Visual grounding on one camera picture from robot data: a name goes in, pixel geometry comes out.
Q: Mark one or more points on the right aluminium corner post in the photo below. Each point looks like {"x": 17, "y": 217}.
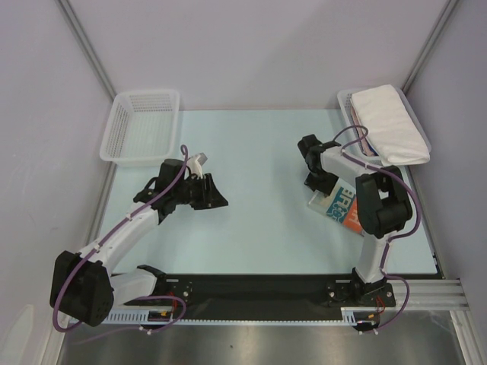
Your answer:
{"x": 438, "y": 29}

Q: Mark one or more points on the white plastic basket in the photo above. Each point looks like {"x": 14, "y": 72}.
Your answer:
{"x": 344, "y": 98}
{"x": 142, "y": 128}

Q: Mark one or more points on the right white plastic basket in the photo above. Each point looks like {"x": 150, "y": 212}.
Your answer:
{"x": 344, "y": 98}

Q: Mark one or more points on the aluminium corner post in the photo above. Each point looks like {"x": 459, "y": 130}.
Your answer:
{"x": 85, "y": 45}
{"x": 438, "y": 29}

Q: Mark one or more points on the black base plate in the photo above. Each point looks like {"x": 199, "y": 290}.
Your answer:
{"x": 293, "y": 298}

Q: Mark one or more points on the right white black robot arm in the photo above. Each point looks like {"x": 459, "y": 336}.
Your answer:
{"x": 375, "y": 198}

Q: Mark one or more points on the printed letters towel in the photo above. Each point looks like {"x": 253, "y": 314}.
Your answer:
{"x": 339, "y": 206}

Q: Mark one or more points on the left aluminium corner post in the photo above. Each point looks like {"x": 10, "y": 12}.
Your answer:
{"x": 85, "y": 45}

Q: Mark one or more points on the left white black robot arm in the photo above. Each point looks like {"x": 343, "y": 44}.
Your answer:
{"x": 85, "y": 285}

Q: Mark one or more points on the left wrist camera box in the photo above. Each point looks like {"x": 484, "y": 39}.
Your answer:
{"x": 195, "y": 164}

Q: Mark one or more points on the white slotted cable duct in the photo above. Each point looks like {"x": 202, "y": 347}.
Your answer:
{"x": 156, "y": 318}

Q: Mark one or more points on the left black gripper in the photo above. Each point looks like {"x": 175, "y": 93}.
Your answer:
{"x": 209, "y": 197}

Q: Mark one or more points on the white towel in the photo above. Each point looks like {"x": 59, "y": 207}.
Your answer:
{"x": 391, "y": 130}

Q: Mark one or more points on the pink towel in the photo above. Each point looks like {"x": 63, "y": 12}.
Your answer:
{"x": 365, "y": 147}

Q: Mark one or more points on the left white plastic basket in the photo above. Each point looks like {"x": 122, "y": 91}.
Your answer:
{"x": 142, "y": 128}

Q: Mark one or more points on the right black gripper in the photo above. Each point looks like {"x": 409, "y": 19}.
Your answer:
{"x": 316, "y": 176}

